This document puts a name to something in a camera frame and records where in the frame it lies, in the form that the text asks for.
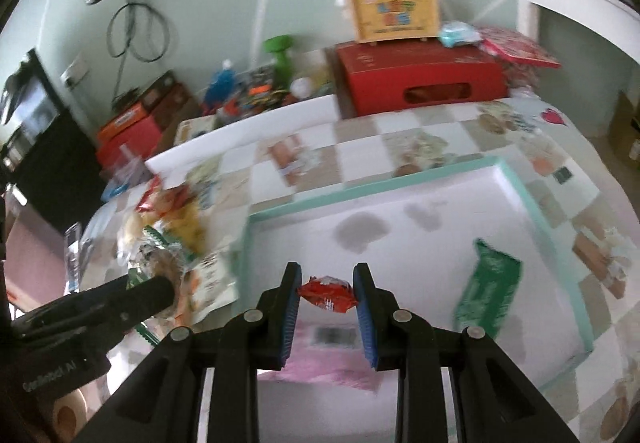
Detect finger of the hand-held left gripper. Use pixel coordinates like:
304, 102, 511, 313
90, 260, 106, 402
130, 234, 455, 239
11, 276, 177, 350

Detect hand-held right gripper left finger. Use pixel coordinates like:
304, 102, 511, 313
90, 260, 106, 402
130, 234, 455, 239
67, 263, 304, 443

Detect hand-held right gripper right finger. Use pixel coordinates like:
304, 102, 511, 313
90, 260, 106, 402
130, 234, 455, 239
353, 264, 588, 443

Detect small red snack packet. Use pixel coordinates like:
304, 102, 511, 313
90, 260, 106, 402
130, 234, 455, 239
296, 275, 360, 313

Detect pink snack packet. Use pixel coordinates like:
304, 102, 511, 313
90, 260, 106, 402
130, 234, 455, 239
260, 323, 378, 391

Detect clear round pastry packet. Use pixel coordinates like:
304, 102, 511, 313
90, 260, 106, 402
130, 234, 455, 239
127, 225, 238, 324

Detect white tray with teal rim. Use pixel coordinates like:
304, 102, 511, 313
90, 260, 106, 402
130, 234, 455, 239
235, 158, 596, 443

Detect green snack packet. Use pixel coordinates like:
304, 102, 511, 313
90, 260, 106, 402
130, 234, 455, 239
452, 238, 523, 339

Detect yellow snack packet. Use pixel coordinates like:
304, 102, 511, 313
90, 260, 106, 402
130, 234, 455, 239
165, 203, 208, 254

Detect clear blue plastic bag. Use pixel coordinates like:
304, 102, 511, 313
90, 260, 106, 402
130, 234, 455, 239
100, 158, 146, 201

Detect checkered printed tablecloth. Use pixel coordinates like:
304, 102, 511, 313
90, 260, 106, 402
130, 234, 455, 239
75, 95, 640, 443

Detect black cabinet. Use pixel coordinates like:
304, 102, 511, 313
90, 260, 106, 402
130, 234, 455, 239
0, 48, 108, 234

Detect orange red box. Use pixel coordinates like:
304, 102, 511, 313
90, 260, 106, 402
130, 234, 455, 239
95, 103, 166, 164

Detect white long tray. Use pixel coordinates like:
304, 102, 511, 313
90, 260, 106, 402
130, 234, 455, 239
145, 95, 341, 174

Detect brown box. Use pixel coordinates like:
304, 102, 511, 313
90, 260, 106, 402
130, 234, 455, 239
140, 70, 201, 144

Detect pile of small toys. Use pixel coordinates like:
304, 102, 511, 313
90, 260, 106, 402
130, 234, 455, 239
230, 65, 296, 111

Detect blue bottle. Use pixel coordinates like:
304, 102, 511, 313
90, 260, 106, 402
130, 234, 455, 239
202, 59, 238, 116

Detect large red box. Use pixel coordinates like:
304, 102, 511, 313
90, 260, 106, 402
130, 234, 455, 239
334, 41, 511, 118

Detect green dumbbell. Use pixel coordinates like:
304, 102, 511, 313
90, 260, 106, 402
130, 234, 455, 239
263, 36, 298, 86

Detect small teal packet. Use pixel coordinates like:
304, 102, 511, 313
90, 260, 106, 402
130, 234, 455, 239
439, 22, 485, 48

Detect yellow cardboard carry box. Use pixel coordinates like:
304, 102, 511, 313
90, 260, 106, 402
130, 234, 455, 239
347, 0, 442, 44

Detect flat red patterned box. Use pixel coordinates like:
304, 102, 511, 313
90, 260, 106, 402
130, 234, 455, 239
477, 25, 562, 70

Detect wall socket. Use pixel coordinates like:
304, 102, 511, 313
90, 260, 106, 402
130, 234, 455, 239
60, 54, 93, 88

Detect black cable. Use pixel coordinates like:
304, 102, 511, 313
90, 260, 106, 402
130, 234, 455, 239
107, 0, 168, 104

